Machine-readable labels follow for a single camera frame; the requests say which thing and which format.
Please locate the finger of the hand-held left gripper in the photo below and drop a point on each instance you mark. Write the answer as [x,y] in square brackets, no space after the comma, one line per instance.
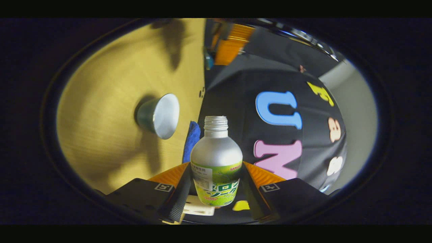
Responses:
[233,47]

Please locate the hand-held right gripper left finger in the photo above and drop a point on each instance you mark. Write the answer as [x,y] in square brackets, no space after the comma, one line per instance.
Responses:
[180,199]

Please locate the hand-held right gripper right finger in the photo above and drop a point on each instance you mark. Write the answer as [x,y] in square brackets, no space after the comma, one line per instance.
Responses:
[251,199]

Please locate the silver green label water bottle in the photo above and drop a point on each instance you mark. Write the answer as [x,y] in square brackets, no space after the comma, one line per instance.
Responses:
[216,158]

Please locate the blue and white teacup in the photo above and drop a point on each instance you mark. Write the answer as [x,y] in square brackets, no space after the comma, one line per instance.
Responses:
[158,116]

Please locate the white toaster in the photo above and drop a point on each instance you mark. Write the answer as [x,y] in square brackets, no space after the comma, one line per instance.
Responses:
[197,206]

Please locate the black backdrop cloth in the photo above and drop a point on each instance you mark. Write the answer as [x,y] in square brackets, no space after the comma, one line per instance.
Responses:
[243,81]

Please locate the blue towel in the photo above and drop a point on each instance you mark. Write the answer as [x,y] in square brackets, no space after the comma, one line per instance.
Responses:
[193,141]

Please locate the copper metal clip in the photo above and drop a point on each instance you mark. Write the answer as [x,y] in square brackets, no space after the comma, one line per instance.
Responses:
[302,69]

